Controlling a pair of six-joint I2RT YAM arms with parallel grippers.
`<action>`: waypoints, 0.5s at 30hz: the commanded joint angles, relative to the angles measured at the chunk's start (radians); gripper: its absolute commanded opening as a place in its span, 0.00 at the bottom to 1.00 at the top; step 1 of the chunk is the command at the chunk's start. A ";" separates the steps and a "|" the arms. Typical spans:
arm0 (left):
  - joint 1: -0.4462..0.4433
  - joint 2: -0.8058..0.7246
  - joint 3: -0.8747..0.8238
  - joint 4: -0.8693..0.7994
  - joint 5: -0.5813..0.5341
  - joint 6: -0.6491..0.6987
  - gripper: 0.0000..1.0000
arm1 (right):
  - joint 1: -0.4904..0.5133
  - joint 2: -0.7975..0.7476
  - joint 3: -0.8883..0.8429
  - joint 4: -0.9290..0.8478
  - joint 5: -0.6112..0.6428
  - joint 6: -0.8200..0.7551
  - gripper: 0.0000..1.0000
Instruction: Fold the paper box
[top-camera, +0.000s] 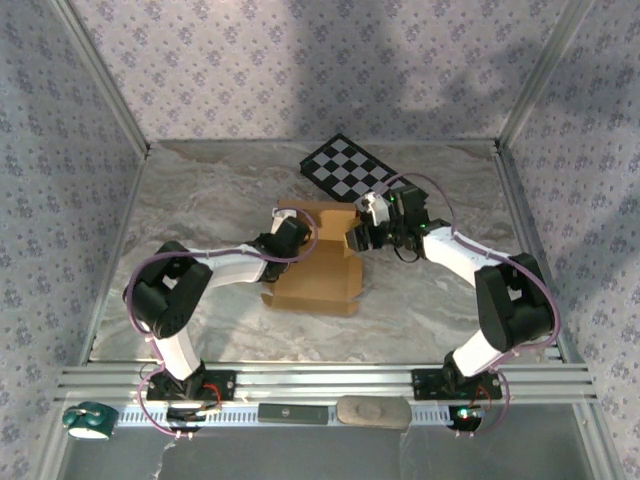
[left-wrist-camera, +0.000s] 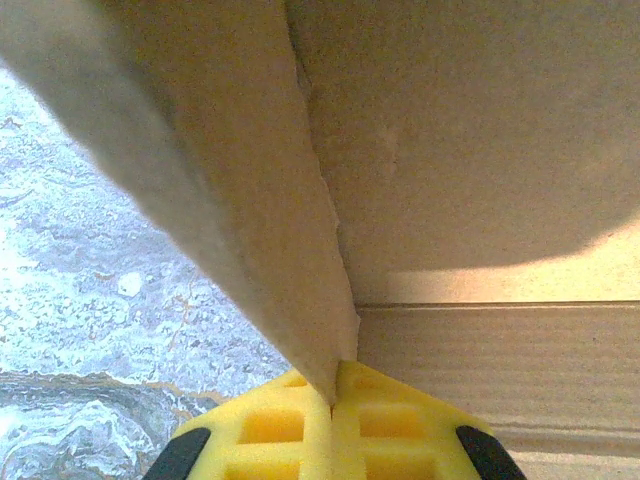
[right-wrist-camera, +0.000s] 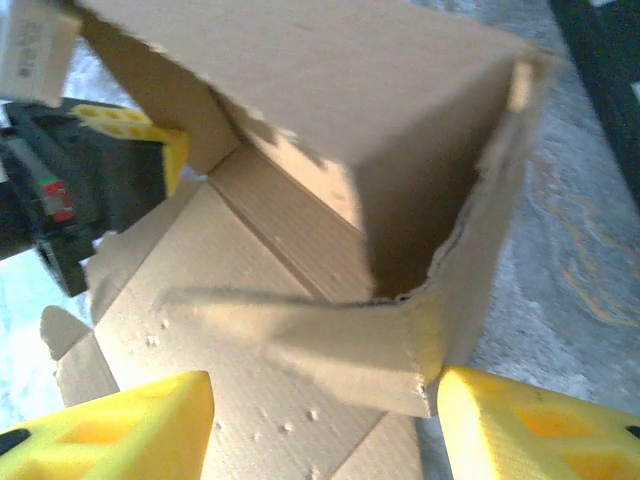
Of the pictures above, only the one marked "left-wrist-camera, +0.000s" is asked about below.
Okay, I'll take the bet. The brown cardboard paper box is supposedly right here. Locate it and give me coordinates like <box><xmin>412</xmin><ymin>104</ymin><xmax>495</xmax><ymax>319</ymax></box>
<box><xmin>0</xmin><ymin>0</ymin><xmax>640</xmax><ymax>480</ymax></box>

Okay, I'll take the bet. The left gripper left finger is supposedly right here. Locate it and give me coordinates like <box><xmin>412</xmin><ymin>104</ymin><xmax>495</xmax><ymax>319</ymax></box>
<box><xmin>149</xmin><ymin>369</ymin><xmax>334</xmax><ymax>480</ymax></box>

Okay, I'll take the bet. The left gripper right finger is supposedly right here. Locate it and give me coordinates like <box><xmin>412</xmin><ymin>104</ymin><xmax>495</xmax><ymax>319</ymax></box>
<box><xmin>332</xmin><ymin>359</ymin><xmax>527</xmax><ymax>480</ymax></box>

